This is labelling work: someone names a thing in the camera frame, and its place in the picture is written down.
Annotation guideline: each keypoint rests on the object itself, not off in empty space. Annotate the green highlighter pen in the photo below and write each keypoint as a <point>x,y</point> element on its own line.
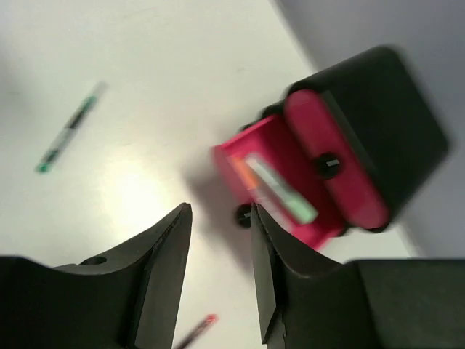
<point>291,200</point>

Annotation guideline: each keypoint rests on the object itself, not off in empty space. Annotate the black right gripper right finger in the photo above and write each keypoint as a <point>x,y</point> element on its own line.
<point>307,300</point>

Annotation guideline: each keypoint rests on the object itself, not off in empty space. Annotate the black drawer cabinet shell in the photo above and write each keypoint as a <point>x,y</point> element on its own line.
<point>385,118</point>

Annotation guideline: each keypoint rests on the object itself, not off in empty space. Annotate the pink top drawer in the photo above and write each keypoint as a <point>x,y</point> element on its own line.
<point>336,164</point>

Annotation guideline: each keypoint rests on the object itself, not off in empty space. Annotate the green gel pen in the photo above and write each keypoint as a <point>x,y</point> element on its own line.
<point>71,126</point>

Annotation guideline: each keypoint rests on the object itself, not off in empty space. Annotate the red gel pen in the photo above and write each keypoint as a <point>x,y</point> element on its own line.
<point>197,331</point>

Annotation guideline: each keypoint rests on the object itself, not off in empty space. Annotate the pink drawer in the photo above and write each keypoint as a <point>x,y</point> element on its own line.
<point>271,139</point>
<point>336,164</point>

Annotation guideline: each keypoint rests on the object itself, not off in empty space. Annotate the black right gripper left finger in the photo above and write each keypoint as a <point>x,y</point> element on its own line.
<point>125,297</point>

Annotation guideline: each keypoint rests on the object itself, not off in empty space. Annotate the orange highlighter pen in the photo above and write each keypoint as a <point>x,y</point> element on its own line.
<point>247,176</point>

